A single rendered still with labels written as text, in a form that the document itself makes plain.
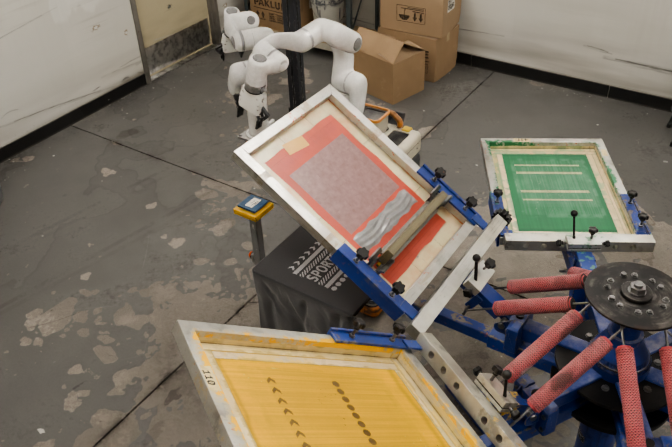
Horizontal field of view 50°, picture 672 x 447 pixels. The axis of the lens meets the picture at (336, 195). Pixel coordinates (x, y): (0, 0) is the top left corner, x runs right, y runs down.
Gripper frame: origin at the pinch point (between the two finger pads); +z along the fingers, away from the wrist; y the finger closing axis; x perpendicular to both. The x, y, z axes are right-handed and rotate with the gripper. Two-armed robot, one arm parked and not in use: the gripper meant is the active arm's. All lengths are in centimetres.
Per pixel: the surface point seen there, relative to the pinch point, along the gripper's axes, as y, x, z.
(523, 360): -129, 28, -4
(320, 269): -49, 8, 41
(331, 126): -26.9, -15.7, -5.2
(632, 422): -162, 34, -14
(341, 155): -37.6, -7.9, -2.3
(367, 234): -64, 12, 4
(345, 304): -68, 19, 36
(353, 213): -56, 9, 3
